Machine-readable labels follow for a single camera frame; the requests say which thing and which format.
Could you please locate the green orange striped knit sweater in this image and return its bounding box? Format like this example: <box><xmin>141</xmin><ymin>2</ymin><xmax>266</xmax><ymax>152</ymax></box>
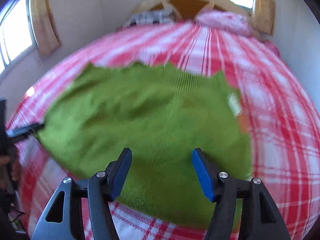
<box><xmin>37</xmin><ymin>63</ymin><xmax>253</xmax><ymax>229</ymax></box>

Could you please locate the yellow curtain left window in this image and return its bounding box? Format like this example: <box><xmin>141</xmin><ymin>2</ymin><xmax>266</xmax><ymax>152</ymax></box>
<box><xmin>30</xmin><ymin>0</ymin><xmax>62</xmax><ymax>57</ymax></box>

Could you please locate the red plaid bed sheet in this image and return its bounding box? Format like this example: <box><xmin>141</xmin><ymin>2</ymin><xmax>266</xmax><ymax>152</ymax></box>
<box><xmin>7</xmin><ymin>23</ymin><xmax>319</xmax><ymax>239</ymax></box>

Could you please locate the blue white folded pillow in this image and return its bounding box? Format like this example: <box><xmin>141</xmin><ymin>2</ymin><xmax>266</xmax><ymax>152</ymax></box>
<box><xmin>121</xmin><ymin>9</ymin><xmax>174</xmax><ymax>28</ymax></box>

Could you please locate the pink cloth beside bed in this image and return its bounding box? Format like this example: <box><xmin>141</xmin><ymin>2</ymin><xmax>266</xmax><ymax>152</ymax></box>
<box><xmin>263</xmin><ymin>40</ymin><xmax>281</xmax><ymax>58</ymax></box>

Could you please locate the pink floral pillow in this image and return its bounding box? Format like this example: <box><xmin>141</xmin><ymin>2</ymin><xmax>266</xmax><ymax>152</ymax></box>
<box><xmin>195</xmin><ymin>10</ymin><xmax>253</xmax><ymax>37</ymax></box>

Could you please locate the yellow curtain right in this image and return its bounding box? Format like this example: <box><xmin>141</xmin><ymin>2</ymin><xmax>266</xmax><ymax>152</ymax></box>
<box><xmin>251</xmin><ymin>0</ymin><xmax>276</xmax><ymax>36</ymax></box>

